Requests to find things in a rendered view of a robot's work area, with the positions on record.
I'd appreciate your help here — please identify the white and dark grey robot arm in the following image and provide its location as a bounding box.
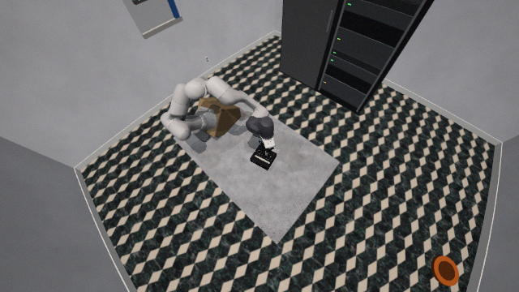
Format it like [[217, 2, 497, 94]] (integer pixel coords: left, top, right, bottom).
[[161, 76, 275, 148]]

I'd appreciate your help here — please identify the black lighting desk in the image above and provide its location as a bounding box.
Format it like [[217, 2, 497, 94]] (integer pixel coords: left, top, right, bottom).
[[250, 145, 277, 170]]

